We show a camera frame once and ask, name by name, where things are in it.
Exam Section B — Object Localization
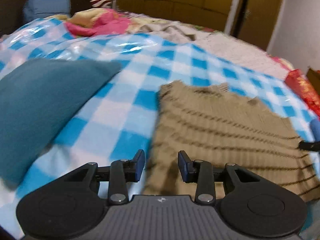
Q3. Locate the tan striped knit sweater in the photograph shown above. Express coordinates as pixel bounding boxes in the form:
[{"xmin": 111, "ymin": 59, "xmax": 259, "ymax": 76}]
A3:
[{"xmin": 143, "ymin": 81, "xmax": 319, "ymax": 202}]

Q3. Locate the blue knit garment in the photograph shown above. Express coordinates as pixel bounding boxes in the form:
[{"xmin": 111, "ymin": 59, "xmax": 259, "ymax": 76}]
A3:
[{"xmin": 309, "ymin": 119, "xmax": 320, "ymax": 141}]

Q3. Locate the blue white checkered sheet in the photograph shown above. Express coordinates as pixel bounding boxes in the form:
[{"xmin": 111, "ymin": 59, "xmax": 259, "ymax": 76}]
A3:
[{"xmin": 1, "ymin": 19, "xmax": 315, "ymax": 239}]

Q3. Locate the red plastic bag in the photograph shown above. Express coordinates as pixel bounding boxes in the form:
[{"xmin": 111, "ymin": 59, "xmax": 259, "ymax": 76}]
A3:
[{"xmin": 284, "ymin": 69, "xmax": 320, "ymax": 117}]

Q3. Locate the wooden side cabinet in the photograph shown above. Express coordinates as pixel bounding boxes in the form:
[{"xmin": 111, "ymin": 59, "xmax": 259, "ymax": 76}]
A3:
[{"xmin": 306, "ymin": 68, "xmax": 320, "ymax": 95}]

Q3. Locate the teal folded garment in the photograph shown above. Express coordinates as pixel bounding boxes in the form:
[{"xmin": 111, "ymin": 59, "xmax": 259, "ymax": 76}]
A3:
[{"xmin": 1, "ymin": 59, "xmax": 121, "ymax": 188}]

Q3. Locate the white floral bedsheet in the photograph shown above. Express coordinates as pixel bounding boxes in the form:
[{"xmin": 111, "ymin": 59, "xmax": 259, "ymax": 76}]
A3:
[{"xmin": 125, "ymin": 12, "xmax": 294, "ymax": 80}]

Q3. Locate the beige crumpled cloth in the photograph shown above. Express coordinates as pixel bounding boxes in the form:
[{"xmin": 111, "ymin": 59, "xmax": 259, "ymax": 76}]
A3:
[{"xmin": 126, "ymin": 17, "xmax": 198, "ymax": 43}]

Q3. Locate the pink floral blanket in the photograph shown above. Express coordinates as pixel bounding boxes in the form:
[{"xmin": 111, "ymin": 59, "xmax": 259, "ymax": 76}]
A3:
[{"xmin": 64, "ymin": 8, "xmax": 131, "ymax": 37}]

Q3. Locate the brown wooden door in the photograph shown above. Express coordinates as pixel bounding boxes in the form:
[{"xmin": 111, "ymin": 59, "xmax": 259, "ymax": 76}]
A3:
[{"xmin": 231, "ymin": 0, "xmax": 283, "ymax": 50}]

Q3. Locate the brown wooden wardrobe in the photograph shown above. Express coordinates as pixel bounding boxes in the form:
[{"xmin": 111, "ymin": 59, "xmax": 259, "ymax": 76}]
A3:
[{"xmin": 117, "ymin": 0, "xmax": 238, "ymax": 32}]

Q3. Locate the red white striped cloth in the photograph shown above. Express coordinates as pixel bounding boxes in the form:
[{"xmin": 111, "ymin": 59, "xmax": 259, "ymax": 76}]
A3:
[{"xmin": 90, "ymin": 0, "xmax": 116, "ymax": 9}]

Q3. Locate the blue pillow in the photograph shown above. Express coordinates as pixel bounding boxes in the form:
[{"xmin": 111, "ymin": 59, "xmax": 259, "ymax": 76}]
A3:
[{"xmin": 22, "ymin": 0, "xmax": 71, "ymax": 24}]

